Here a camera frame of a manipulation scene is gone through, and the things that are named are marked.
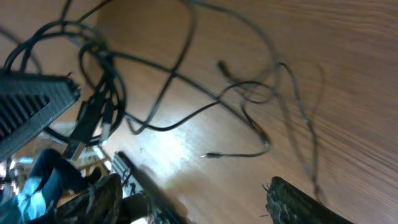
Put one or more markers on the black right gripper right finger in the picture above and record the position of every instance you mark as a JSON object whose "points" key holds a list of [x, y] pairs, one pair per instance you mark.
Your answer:
{"points": [[286, 204]]}

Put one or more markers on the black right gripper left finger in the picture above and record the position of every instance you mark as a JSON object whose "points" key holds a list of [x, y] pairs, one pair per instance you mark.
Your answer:
{"points": [[142, 198]]}

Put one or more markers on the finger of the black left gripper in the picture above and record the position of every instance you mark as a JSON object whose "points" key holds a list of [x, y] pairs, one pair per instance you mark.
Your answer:
{"points": [[29, 103]]}

